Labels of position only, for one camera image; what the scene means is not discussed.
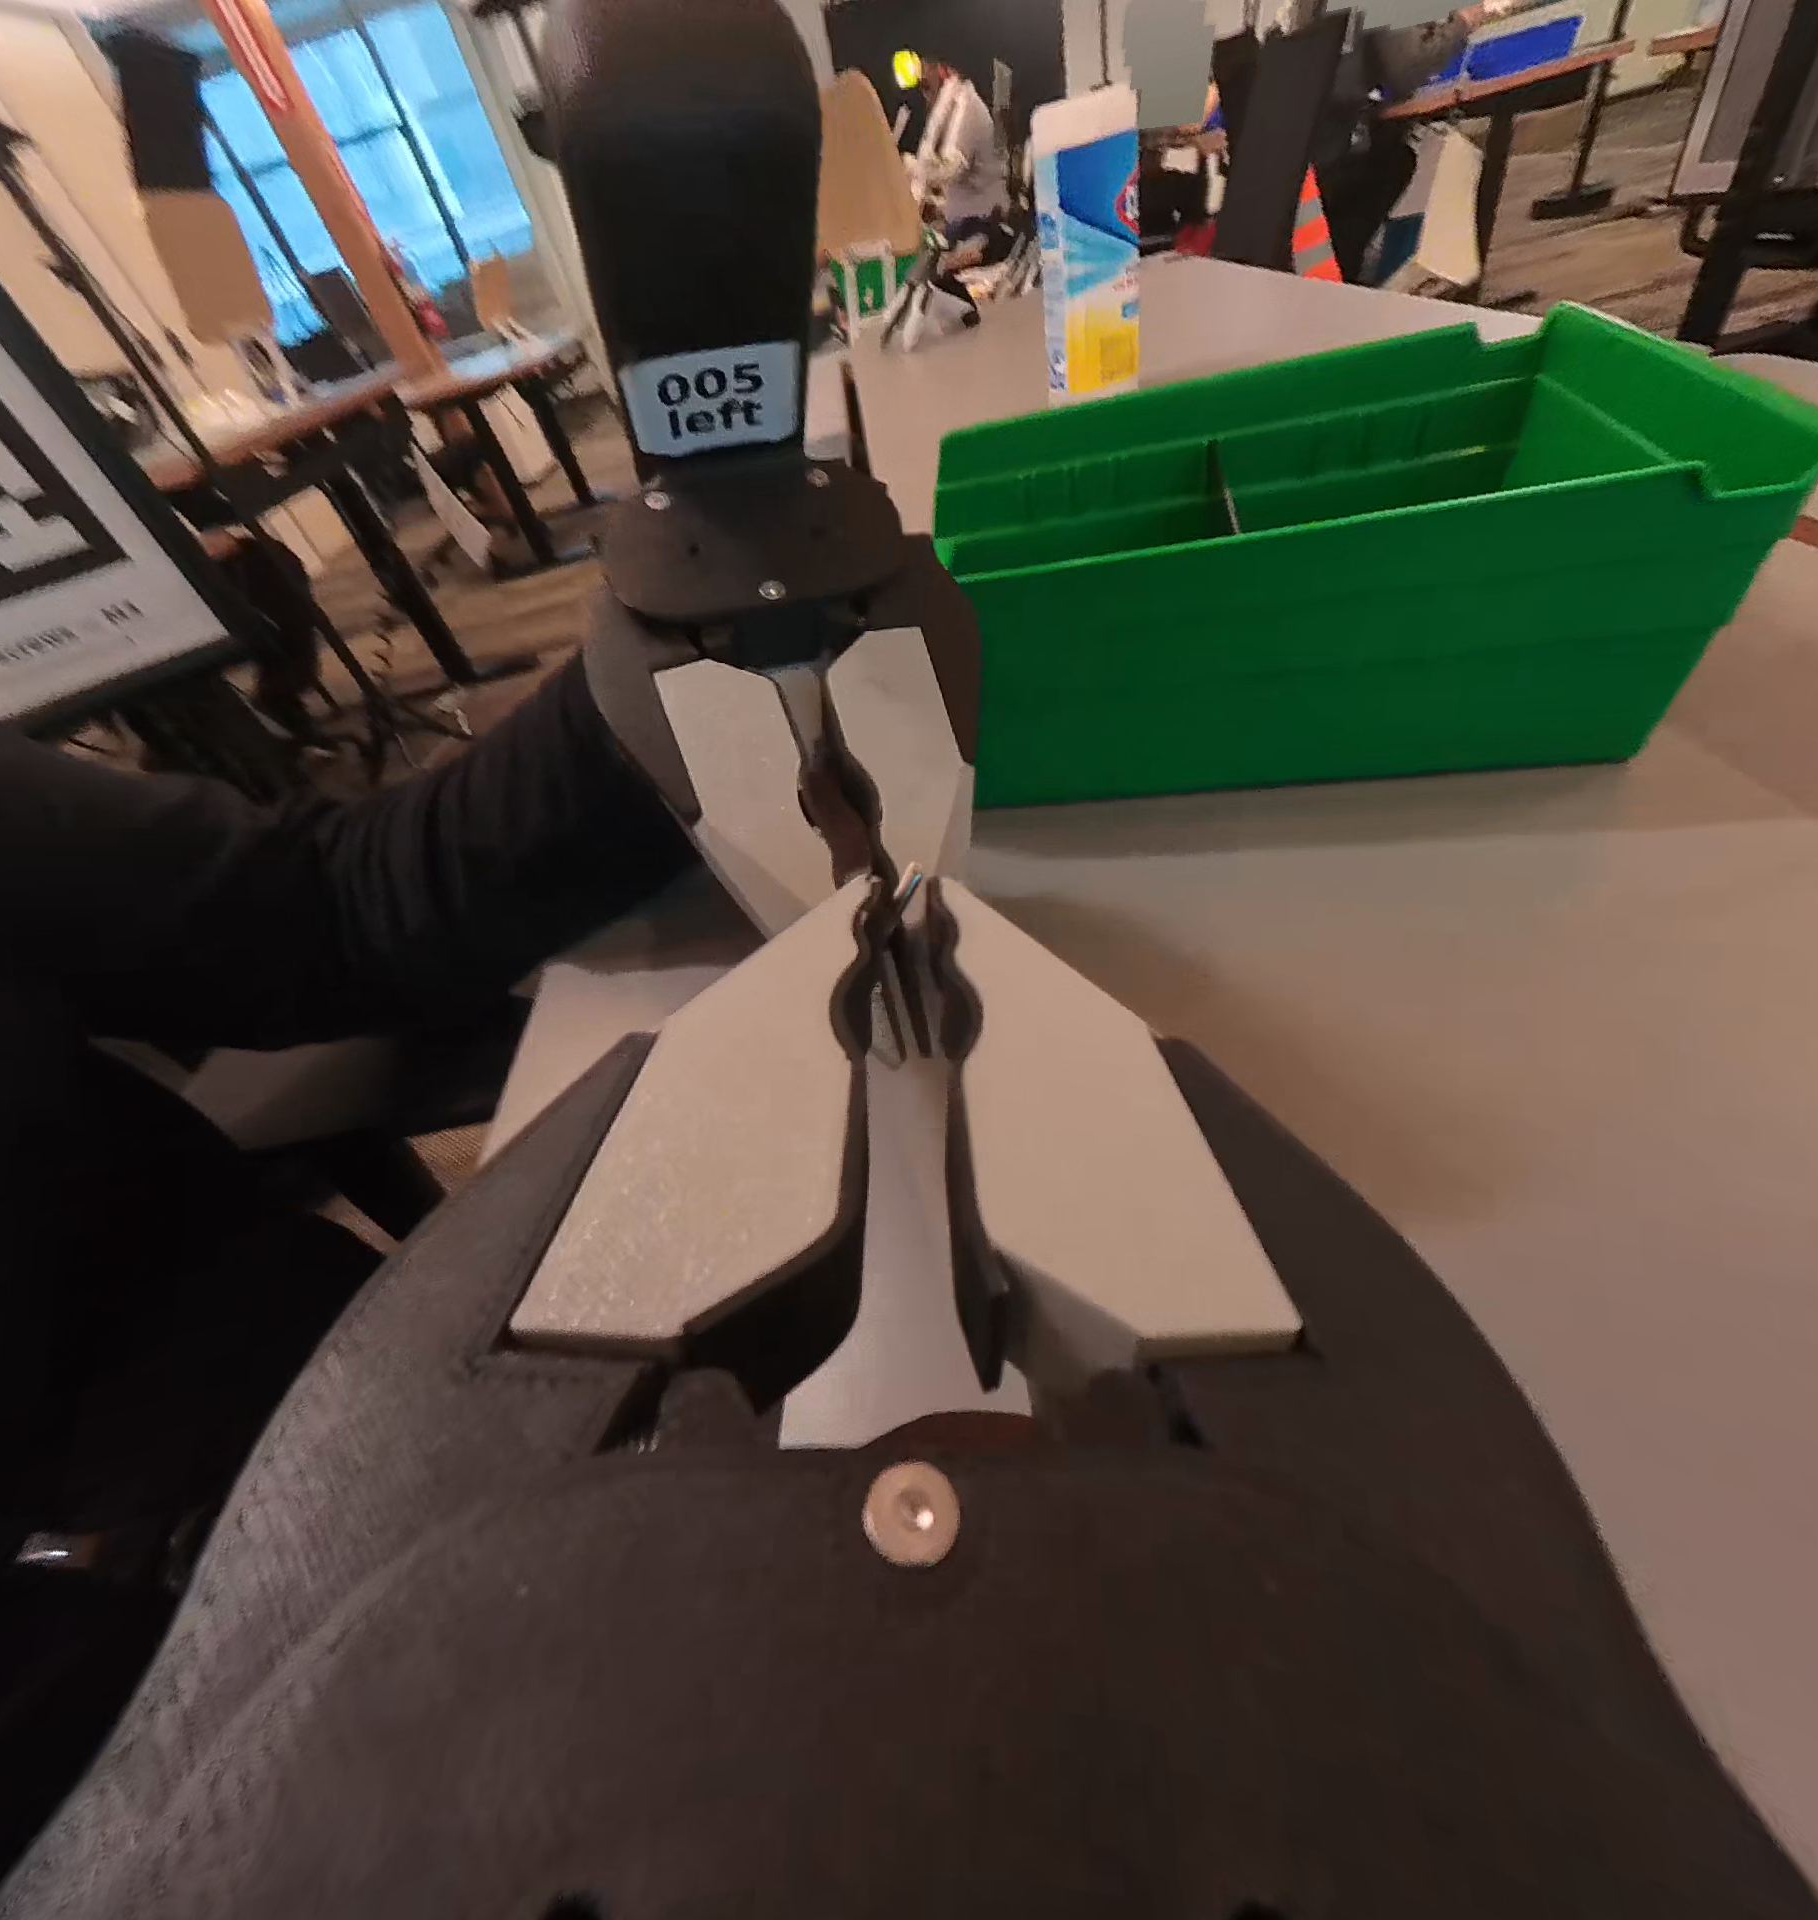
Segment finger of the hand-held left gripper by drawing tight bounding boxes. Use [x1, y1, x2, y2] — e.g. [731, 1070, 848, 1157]
[651, 659, 889, 942]
[819, 625, 979, 895]

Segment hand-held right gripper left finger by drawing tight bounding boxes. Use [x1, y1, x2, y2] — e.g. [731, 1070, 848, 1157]
[507, 876, 885, 1405]

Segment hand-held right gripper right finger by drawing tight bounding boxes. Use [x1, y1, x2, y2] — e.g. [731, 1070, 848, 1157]
[927, 876, 1306, 1384]

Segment thin metal screw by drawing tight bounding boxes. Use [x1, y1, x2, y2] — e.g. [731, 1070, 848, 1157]
[877, 860, 924, 1070]

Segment green plastic bin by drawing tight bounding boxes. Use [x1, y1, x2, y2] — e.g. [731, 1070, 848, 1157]
[932, 300, 1818, 811]

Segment person's left forearm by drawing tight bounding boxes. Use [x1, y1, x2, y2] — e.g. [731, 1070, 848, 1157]
[0, 659, 724, 1051]

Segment grey desk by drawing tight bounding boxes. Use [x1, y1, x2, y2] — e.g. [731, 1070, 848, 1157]
[480, 256, 1818, 1920]

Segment tan wooden chair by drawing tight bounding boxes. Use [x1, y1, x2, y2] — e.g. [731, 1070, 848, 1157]
[819, 65, 924, 256]

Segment small green box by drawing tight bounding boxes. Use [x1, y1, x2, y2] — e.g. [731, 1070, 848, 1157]
[827, 239, 920, 318]

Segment black screen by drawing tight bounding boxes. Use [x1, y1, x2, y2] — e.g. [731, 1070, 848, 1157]
[827, 0, 1067, 114]

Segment disinfecting wipes canister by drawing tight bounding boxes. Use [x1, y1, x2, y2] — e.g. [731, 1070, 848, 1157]
[1027, 91, 1145, 405]

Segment wooden office table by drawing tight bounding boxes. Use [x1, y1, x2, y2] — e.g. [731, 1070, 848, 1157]
[144, 337, 597, 676]

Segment black high-back chair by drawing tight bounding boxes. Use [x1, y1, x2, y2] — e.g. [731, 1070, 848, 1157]
[1215, 15, 1346, 272]

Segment framed sign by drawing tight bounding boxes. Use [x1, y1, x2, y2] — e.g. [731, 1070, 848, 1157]
[0, 225, 252, 725]

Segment brown-topped office table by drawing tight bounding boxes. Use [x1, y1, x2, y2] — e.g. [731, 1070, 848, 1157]
[1381, 36, 1638, 211]

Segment blue storage bin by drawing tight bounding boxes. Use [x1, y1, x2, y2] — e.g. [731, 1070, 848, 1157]
[1463, 15, 1588, 78]

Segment grey board on black easel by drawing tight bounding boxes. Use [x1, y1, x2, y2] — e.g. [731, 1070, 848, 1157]
[1675, 0, 1818, 345]

